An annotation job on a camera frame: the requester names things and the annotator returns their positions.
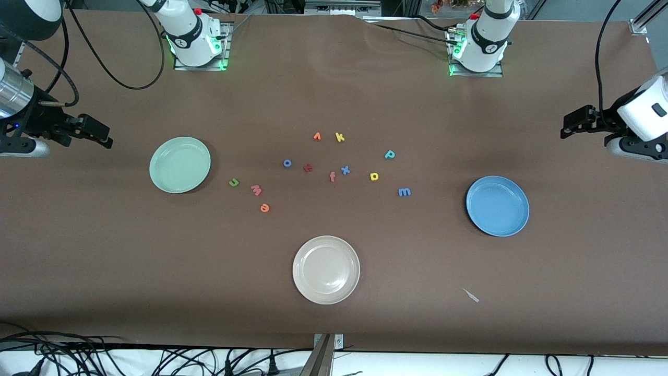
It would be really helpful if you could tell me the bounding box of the grey metal pole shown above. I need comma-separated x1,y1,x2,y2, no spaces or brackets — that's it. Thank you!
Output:
300,334,335,376

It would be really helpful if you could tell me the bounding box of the black base cable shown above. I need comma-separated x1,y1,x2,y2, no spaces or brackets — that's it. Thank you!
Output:
365,21,456,43

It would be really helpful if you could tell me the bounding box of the blue plate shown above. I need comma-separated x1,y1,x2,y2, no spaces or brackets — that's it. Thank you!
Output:
466,176,530,237

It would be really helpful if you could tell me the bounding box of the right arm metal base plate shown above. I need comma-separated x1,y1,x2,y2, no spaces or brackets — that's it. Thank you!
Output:
174,21,232,71

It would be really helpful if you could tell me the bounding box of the beige plate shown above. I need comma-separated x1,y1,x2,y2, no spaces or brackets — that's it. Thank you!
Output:
292,236,361,305

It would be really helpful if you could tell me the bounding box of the grey metal frame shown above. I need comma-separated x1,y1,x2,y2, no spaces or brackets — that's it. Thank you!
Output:
304,0,383,17

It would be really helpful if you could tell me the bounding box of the brown table cover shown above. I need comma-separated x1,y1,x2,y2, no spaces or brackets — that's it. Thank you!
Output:
0,9,668,356

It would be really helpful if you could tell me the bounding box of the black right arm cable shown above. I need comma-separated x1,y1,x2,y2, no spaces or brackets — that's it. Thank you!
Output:
10,0,165,108

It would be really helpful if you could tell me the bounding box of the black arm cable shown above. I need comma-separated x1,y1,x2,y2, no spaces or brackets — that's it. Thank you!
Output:
595,0,623,131
10,0,165,108

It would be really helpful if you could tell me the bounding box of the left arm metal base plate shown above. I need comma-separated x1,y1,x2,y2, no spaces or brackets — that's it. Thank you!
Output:
449,29,504,78

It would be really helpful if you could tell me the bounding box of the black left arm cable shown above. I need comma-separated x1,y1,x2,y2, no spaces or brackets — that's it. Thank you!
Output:
595,0,623,131

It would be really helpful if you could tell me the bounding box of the black cable tangle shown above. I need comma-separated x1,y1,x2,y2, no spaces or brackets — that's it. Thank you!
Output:
0,324,314,376

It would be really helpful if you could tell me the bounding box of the green plate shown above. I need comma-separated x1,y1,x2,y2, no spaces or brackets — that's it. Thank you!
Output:
149,137,211,194

